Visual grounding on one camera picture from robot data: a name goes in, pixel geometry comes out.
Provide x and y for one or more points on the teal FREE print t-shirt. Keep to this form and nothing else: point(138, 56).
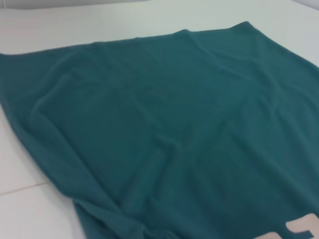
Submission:
point(174, 124)

